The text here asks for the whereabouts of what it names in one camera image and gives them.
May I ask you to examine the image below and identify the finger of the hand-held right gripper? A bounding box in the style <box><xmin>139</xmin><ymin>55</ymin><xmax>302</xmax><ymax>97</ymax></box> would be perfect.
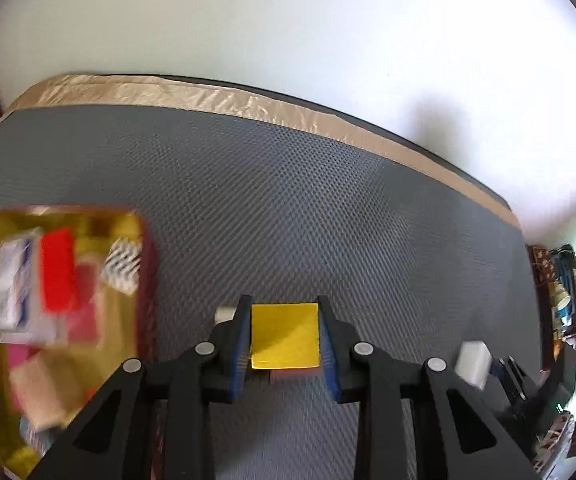
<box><xmin>489</xmin><ymin>356</ymin><xmax>528</xmax><ymax>402</ymax></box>

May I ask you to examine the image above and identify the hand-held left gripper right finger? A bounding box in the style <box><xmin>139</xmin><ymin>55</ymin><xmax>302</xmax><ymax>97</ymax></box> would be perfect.
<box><xmin>316</xmin><ymin>295</ymin><xmax>541</xmax><ymax>480</ymax></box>

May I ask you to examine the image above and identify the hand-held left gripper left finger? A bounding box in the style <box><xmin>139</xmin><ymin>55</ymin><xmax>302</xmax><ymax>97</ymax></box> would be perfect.
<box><xmin>28</xmin><ymin>295</ymin><xmax>253</xmax><ymax>480</ymax></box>

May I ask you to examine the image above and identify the yellow box with striped end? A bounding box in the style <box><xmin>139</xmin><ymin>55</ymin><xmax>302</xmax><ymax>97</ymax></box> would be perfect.
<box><xmin>250</xmin><ymin>302</ymin><xmax>321</xmax><ymax>380</ymax></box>

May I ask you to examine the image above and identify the yellow box of assorted items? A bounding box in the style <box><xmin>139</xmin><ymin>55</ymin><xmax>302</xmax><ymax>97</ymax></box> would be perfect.
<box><xmin>0</xmin><ymin>205</ymin><xmax>163</xmax><ymax>479</ymax></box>

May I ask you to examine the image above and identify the black white zigzag box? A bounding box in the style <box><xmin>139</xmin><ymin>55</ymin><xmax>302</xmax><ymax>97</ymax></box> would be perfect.
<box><xmin>100</xmin><ymin>239</ymin><xmax>143</xmax><ymax>295</ymax></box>

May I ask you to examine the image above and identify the short orange-red box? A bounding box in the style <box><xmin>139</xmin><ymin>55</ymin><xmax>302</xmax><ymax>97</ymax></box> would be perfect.
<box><xmin>62</xmin><ymin>255</ymin><xmax>106</xmax><ymax>343</ymax></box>

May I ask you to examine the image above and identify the long red box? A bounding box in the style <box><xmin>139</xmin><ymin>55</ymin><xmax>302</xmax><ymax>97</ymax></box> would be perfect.
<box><xmin>38</xmin><ymin>227</ymin><xmax>81</xmax><ymax>316</ymax></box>

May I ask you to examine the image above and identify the brown cardboard box red end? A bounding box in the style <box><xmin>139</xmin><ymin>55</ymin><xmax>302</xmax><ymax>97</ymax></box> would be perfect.
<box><xmin>10</xmin><ymin>347</ymin><xmax>103</xmax><ymax>433</ymax></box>

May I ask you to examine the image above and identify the long pink box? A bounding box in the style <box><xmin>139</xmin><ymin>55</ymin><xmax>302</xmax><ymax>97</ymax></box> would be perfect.
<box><xmin>6</xmin><ymin>344</ymin><xmax>43</xmax><ymax>371</ymax></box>

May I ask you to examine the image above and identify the white box with blue print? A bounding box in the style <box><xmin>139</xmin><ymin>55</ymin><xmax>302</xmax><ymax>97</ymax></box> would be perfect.
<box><xmin>0</xmin><ymin>229</ymin><xmax>43</xmax><ymax>333</ymax></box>

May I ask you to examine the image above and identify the brown patterned cloth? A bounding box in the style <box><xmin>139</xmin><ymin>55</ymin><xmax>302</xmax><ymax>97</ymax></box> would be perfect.
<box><xmin>530</xmin><ymin>246</ymin><xmax>556</xmax><ymax>286</ymax></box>

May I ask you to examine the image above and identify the grey mesh mat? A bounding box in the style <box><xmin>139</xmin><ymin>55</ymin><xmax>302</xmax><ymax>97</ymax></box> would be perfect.
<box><xmin>0</xmin><ymin>105</ymin><xmax>544</xmax><ymax>480</ymax></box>

